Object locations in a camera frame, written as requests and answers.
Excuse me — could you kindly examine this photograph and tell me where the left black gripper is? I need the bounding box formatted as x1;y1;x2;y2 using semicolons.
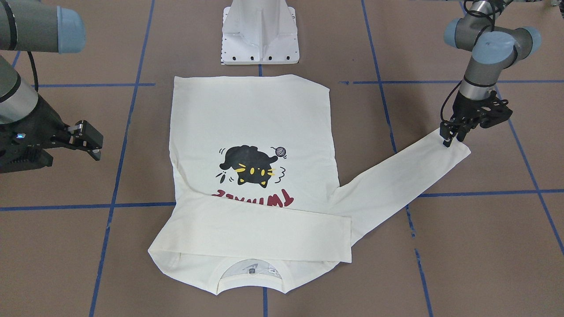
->
440;92;489;147

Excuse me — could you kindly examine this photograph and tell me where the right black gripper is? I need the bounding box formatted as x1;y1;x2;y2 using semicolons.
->
0;97;104;174

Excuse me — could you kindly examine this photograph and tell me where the cream long-sleeve cat shirt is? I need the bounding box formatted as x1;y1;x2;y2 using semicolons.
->
148;75;471;295

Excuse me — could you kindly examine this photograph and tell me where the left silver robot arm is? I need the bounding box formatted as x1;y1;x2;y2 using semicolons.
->
439;0;542;147

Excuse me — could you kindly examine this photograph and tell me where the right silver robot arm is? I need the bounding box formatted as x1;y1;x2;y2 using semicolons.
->
0;0;104;174

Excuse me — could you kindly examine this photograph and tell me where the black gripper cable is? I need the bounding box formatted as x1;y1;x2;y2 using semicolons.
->
440;79;463;124

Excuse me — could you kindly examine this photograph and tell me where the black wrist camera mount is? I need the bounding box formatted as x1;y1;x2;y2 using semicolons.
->
478;92;513;129

